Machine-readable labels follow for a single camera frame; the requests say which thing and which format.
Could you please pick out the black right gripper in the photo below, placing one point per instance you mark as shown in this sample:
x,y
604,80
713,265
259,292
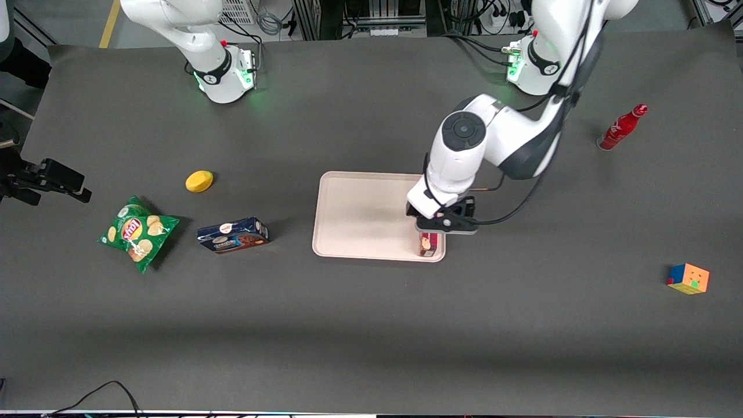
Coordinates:
x,y
36,177

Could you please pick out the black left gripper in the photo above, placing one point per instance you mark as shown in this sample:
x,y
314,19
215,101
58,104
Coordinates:
x,y
466,207

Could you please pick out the red tartan cookie box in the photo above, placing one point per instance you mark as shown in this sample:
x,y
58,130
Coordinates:
x,y
428,245

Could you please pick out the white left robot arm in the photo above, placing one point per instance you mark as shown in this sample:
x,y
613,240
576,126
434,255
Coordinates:
x,y
464,151

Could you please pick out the beige plastic tray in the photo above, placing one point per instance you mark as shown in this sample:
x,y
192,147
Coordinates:
x,y
363,216

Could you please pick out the blue cookie box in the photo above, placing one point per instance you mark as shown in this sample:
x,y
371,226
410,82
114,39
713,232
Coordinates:
x,y
233,235

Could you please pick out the white perforated box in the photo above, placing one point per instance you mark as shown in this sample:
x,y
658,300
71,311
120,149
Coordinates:
x,y
238,10

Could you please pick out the green chips bag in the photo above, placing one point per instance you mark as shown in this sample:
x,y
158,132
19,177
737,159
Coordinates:
x,y
138,235

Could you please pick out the yellow lemon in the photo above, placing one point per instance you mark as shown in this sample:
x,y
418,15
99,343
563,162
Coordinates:
x,y
199,181

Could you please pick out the person in dark clothes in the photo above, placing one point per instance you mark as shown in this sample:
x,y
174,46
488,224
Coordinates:
x,y
26,64

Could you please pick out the dark grey table mat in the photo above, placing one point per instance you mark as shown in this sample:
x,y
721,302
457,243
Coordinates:
x,y
371,337

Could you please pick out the red soda bottle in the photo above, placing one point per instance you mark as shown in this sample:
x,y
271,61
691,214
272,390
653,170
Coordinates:
x,y
620,129

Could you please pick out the white power strip with plugs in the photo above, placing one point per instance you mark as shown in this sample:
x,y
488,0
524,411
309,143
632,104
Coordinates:
x,y
505,20

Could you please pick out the colourful puzzle cube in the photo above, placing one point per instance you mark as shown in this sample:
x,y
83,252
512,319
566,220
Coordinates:
x,y
688,278

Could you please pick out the aluminium frame post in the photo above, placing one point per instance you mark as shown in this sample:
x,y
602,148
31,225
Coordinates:
x,y
305,17

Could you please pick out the aluminium corner frame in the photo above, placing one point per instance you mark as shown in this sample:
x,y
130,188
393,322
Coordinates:
x,y
717,11

